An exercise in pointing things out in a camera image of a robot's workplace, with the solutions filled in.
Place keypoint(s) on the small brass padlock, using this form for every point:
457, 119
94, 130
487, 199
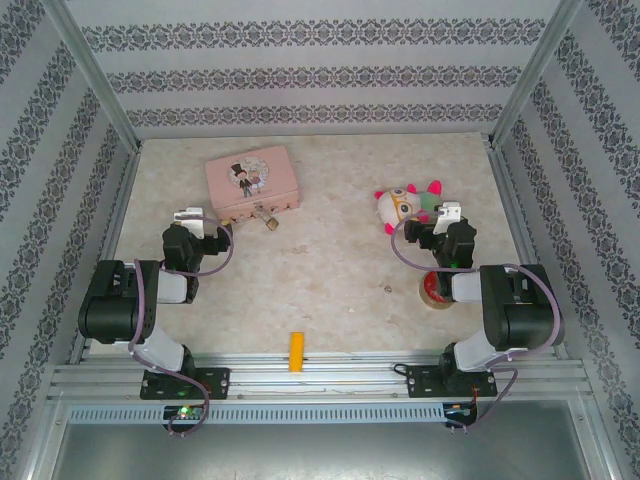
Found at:
271, 223

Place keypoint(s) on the pink cartoon tin box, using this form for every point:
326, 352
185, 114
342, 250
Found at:
250, 180

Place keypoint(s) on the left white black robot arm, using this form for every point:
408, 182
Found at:
115, 300

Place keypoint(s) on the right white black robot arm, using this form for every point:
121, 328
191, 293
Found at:
520, 310

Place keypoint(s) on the white pink plush toy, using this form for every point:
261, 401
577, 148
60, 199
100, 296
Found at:
400, 205

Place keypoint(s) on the yellow rectangular block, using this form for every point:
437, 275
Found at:
296, 352

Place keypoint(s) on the small green circuit board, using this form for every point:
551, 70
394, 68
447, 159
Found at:
460, 411
182, 412

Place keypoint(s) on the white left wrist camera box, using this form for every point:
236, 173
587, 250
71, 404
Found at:
192, 220

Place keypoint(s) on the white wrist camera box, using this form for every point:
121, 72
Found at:
448, 216
192, 220

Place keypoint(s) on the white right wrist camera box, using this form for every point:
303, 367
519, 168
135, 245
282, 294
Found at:
448, 216

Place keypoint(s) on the aluminium side rail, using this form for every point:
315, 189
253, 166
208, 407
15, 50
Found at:
507, 200
117, 220

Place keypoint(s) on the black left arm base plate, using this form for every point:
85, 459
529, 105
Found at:
217, 382

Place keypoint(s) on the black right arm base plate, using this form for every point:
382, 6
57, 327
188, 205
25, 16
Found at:
420, 382

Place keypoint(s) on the aluminium front rail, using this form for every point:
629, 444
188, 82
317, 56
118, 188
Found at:
350, 375

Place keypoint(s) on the aluminium frame post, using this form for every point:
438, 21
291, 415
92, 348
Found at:
96, 75
532, 75

